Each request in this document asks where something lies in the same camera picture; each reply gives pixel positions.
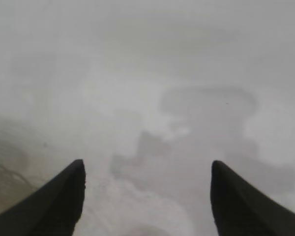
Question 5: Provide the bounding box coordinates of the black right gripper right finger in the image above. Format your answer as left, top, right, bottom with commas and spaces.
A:
209, 160, 295, 236

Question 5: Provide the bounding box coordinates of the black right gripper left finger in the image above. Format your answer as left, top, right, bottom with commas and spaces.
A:
0, 159, 87, 236

